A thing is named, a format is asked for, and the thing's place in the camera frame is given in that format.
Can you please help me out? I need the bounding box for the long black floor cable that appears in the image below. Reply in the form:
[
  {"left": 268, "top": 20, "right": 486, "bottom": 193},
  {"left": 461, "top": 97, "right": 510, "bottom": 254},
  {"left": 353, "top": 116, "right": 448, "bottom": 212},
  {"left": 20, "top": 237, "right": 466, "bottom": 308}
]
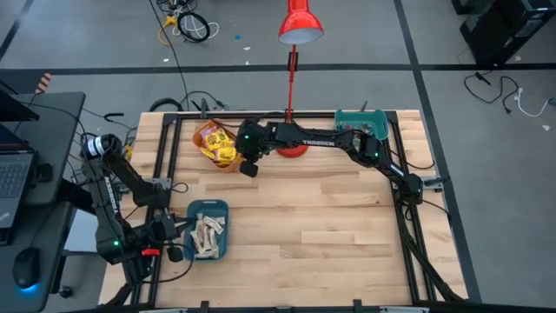
[{"left": 149, "top": 0, "right": 191, "bottom": 112}]

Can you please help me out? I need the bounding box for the white floor cable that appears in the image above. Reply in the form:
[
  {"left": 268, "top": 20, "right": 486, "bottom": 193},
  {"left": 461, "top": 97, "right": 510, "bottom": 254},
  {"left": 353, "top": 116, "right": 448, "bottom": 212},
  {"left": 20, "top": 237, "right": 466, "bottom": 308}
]
[{"left": 513, "top": 87, "right": 553, "bottom": 118}]

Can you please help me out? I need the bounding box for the black computer mouse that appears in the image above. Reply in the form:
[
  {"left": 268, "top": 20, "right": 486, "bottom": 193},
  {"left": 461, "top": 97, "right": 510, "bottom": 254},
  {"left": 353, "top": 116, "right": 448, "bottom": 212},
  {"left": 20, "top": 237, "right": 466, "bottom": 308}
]
[{"left": 11, "top": 247, "right": 43, "bottom": 290}]

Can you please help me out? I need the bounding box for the yellow sour candy packet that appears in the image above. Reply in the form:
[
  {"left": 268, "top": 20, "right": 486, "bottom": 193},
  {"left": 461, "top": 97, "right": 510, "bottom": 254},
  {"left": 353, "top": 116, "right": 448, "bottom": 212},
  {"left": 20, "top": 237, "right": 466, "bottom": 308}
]
[{"left": 215, "top": 145, "right": 238, "bottom": 163}]

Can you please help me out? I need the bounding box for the black cable bundle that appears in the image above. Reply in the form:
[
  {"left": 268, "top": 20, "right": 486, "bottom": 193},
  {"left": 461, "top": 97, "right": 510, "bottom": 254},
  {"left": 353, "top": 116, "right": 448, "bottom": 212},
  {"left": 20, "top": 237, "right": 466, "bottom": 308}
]
[{"left": 180, "top": 90, "right": 230, "bottom": 112}]

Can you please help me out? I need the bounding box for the striped hazard marker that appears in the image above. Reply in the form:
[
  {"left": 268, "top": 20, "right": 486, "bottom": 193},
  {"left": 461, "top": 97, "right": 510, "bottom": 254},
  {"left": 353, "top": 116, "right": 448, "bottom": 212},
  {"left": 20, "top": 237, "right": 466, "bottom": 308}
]
[{"left": 34, "top": 72, "right": 53, "bottom": 95}]

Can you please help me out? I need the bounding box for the black side desk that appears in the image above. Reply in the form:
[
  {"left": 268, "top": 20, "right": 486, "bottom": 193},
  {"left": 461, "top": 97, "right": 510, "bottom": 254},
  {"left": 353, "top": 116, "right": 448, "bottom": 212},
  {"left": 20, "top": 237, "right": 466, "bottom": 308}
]
[{"left": 0, "top": 90, "right": 121, "bottom": 313}]

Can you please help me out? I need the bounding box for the black floor power cable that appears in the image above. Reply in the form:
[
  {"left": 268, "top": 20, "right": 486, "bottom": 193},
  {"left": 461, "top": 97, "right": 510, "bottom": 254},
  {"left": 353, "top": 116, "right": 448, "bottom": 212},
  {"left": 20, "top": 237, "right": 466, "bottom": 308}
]
[{"left": 463, "top": 71, "right": 521, "bottom": 115}]

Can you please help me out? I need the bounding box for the orange plastic bin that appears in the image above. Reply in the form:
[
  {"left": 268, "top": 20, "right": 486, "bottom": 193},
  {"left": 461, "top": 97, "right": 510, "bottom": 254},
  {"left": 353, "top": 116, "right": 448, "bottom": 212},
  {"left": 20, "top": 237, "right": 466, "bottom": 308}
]
[{"left": 192, "top": 119, "right": 245, "bottom": 174}]

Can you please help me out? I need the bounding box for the black laptop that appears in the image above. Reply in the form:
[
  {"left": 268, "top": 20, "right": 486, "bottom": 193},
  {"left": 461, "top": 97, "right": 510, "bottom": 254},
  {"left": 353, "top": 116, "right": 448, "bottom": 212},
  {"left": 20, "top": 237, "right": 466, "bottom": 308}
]
[{"left": 0, "top": 123, "right": 36, "bottom": 230}]

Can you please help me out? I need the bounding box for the grey metal mount plate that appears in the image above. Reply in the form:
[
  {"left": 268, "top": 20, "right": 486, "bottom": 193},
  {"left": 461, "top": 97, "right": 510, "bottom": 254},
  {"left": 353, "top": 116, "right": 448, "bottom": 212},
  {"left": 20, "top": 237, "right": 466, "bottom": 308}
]
[
  {"left": 423, "top": 175, "right": 451, "bottom": 193},
  {"left": 149, "top": 176, "right": 175, "bottom": 190}
]

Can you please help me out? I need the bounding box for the black computer tower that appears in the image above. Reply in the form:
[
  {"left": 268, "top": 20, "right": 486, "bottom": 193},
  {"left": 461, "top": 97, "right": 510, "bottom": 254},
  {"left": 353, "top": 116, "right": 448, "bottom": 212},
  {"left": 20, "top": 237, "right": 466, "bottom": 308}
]
[{"left": 451, "top": 0, "right": 556, "bottom": 67}]

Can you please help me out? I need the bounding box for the teal green plastic bin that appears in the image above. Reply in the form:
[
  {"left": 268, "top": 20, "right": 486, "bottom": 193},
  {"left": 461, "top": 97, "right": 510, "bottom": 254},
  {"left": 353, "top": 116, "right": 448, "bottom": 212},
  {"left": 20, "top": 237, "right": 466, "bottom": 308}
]
[{"left": 334, "top": 108, "right": 390, "bottom": 141}]

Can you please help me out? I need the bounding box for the dark blue plastic bin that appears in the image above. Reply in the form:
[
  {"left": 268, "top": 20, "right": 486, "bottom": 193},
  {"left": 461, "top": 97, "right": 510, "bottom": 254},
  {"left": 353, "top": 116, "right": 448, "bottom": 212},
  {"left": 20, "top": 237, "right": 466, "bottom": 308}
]
[{"left": 182, "top": 198, "right": 230, "bottom": 263}]

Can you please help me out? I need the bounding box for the black cable arc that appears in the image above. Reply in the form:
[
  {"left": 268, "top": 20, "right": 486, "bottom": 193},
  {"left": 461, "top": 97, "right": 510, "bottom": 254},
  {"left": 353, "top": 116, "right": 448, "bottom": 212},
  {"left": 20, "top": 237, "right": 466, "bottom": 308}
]
[{"left": 149, "top": 97, "right": 185, "bottom": 113}]

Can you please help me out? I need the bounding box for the yellow floor cable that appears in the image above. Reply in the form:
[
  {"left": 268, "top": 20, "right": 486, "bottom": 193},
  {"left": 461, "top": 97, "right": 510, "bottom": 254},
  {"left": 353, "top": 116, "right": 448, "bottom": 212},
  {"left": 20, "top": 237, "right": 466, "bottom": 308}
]
[{"left": 156, "top": 14, "right": 179, "bottom": 47}]

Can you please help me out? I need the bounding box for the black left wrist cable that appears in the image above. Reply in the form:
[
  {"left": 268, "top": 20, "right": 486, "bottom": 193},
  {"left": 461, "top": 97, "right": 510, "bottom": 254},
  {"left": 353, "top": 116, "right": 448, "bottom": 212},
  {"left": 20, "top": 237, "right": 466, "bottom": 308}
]
[{"left": 142, "top": 243, "right": 195, "bottom": 286}]

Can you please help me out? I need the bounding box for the red desk lamp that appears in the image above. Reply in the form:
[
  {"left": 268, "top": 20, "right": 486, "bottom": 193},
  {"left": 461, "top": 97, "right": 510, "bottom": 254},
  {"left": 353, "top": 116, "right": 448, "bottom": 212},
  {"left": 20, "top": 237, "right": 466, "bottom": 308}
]
[{"left": 275, "top": 0, "right": 325, "bottom": 159}]

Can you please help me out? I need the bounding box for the black coiled cable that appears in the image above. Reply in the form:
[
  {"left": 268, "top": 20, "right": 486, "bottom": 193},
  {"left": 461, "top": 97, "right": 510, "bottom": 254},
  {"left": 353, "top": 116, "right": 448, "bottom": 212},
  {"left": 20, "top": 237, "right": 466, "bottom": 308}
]
[{"left": 176, "top": 10, "right": 212, "bottom": 43}]

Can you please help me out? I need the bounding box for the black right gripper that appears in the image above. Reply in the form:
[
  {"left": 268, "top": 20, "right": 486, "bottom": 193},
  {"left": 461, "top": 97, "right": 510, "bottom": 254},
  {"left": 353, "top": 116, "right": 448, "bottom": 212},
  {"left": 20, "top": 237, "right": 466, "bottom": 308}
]
[{"left": 235, "top": 119, "right": 274, "bottom": 178}]

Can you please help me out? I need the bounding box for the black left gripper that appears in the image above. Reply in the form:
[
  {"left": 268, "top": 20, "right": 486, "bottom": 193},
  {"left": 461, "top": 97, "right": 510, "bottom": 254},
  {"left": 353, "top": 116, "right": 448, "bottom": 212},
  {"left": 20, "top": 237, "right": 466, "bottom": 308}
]
[{"left": 149, "top": 209, "right": 195, "bottom": 263}]

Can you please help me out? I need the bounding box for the small black desk device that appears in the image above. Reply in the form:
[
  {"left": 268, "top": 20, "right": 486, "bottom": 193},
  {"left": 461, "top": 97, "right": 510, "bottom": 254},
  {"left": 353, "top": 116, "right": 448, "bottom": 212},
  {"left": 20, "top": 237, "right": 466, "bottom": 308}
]
[{"left": 34, "top": 163, "right": 54, "bottom": 183}]

